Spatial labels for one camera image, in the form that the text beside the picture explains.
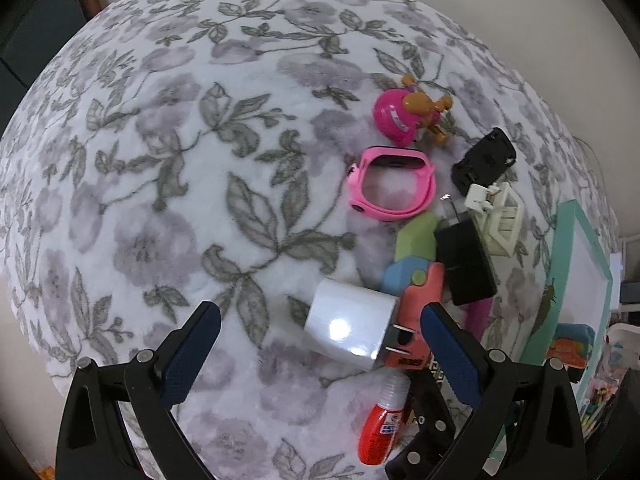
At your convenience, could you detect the white power adapter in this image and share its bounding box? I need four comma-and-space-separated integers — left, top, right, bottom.
304, 278, 420, 372

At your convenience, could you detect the floral grey white blanket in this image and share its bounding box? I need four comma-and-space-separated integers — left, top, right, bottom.
1, 0, 618, 479

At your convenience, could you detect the cream hair claw clip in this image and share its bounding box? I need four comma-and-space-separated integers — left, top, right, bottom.
464, 182, 525, 257

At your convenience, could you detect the red glue bottle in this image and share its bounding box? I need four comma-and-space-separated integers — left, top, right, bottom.
358, 370, 410, 466

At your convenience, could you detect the pink smartwatch band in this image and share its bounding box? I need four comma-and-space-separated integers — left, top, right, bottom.
346, 146, 436, 222

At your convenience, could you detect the orange blue toy gun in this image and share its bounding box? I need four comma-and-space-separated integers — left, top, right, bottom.
546, 323, 596, 370

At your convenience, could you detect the pink round doll toy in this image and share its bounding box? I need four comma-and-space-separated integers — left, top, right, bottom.
372, 74, 454, 148

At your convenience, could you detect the purple lighter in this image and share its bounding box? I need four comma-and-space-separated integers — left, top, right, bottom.
464, 297, 492, 341

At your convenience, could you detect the black power adapter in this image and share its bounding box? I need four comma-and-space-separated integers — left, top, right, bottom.
435, 194, 497, 306

